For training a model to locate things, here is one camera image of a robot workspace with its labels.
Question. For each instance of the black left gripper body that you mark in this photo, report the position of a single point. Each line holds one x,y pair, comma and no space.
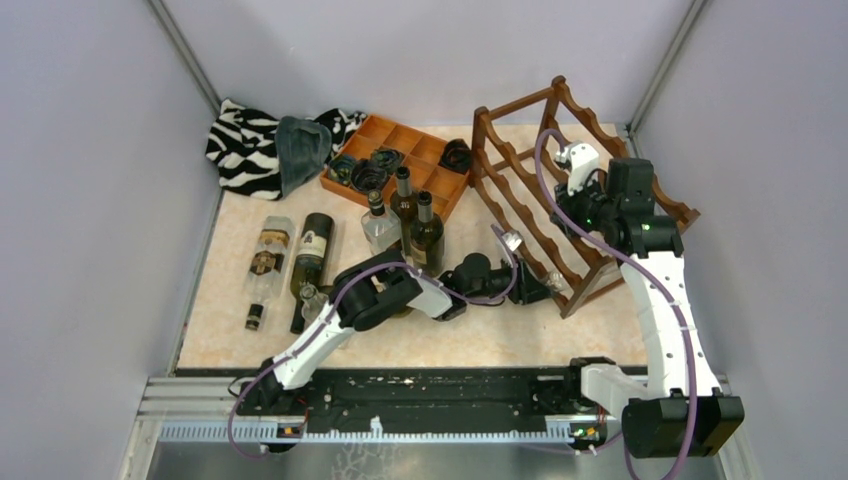
520,292

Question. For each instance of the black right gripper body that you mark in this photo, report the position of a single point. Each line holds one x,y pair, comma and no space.
586,208

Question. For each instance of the wooden wine rack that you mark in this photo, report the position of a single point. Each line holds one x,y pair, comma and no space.
527,179

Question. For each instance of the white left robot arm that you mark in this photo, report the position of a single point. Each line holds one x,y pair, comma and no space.
370,293

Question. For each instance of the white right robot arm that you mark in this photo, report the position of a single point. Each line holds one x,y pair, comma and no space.
681,407

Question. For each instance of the standing dark wine bottle front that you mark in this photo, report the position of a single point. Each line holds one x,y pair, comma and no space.
427,243

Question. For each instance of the standing dark wine bottle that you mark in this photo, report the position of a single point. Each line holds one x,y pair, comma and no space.
427,243
403,201

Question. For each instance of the standing dark wine bottle back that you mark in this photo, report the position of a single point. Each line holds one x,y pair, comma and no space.
403,201

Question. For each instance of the standing clear bottle black cap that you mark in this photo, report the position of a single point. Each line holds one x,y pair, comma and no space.
381,226

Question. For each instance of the small clear glass bottle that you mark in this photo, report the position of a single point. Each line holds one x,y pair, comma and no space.
312,301

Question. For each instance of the dark wine bottle lying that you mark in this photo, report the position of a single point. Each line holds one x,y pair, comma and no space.
309,261

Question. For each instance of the clear liquor bottle gold label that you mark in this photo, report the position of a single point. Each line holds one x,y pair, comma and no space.
267,267

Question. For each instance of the black rolled item right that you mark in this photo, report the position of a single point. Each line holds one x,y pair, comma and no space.
456,156

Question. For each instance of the orange wooden compartment tray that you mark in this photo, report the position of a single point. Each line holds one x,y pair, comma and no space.
390,145

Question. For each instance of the zebra striped cloth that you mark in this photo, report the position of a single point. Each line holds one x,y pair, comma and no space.
241,145

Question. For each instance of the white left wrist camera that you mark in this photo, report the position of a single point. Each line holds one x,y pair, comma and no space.
511,241

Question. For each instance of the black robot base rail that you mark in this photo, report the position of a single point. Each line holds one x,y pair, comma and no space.
454,405

